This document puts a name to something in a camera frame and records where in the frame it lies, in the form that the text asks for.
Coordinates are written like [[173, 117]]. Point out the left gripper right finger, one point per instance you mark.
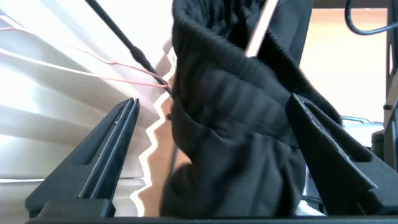
[[342, 174]]

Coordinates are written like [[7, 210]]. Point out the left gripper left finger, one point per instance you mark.
[[62, 189]]

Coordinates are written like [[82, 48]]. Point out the black shorts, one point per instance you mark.
[[233, 124]]

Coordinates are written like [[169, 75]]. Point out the black clothes rack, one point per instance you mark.
[[136, 54]]

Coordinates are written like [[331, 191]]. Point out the beige curtain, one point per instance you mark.
[[46, 124]]

